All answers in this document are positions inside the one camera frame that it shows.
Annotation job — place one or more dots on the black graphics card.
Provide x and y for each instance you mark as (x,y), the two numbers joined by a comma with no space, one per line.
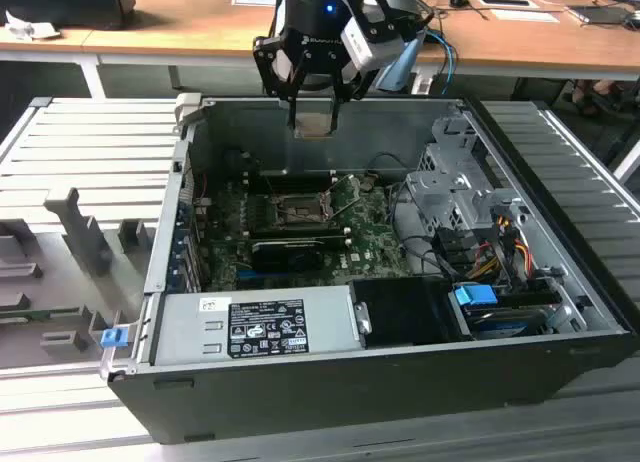
(287,256)

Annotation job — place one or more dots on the black RAM slot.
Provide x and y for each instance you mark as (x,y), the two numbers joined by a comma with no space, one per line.
(300,239)
(300,230)
(300,174)

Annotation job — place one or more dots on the silver camera with black bracket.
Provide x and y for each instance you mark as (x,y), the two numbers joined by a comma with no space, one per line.
(372,44)

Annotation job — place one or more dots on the green RAM stick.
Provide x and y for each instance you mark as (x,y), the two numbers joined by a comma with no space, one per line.
(40,313)

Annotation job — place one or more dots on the silver power supply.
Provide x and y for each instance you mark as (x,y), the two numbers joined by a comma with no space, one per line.
(185,332)

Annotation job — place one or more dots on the blue expansion slot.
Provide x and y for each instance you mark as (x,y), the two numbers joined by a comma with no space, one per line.
(246,274)

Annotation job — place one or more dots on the green motherboard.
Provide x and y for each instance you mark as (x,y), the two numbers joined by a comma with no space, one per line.
(370,242)

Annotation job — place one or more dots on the CPU socket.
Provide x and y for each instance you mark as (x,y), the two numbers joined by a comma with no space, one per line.
(300,212)

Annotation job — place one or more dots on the blue case clip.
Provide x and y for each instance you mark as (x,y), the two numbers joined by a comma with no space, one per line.
(113,338)

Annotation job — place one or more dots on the black computer box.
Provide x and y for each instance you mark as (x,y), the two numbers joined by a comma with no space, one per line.
(65,2)

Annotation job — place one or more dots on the black open PC case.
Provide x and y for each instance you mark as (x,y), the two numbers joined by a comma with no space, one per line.
(300,397)

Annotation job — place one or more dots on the black plastic shroud box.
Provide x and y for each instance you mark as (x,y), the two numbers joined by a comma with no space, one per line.
(400,312)

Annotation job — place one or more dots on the square CPU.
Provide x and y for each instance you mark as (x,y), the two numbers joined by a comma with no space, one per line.
(314,126)

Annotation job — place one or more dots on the round coin battery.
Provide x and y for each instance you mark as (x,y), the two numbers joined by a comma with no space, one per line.
(367,184)

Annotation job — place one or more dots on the grey parts rack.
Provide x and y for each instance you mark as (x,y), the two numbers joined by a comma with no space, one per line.
(85,242)

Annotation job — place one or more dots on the crumpled white paper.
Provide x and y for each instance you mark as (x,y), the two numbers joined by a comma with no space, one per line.
(30,28)

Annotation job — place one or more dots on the person's foot in sandal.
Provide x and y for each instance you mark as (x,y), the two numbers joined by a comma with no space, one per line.
(585,99)
(612,88)

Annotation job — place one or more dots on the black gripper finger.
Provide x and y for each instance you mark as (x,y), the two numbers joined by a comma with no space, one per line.
(339,82)
(272,67)

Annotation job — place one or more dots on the silver metal drive cage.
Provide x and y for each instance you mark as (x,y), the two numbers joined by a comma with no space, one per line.
(450,187)

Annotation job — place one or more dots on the silver metal latch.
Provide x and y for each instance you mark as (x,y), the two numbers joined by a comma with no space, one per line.
(363,318)

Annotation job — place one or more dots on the black notebook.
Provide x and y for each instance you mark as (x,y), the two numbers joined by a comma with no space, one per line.
(600,14)

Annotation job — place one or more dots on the pale blue teach pendant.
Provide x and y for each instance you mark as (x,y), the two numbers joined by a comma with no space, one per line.
(400,67)

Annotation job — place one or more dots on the white framed tablet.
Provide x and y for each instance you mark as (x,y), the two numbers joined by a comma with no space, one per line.
(507,2)

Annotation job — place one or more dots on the blue disk carrier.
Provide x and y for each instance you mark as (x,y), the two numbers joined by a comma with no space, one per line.
(474,296)

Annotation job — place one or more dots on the wooden desk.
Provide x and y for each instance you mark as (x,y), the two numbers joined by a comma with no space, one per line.
(200,27)

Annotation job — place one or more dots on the white paper sheet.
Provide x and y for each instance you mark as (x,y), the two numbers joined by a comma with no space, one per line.
(525,15)

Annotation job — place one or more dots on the hard disk with blue label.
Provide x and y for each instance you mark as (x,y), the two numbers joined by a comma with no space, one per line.
(505,324)

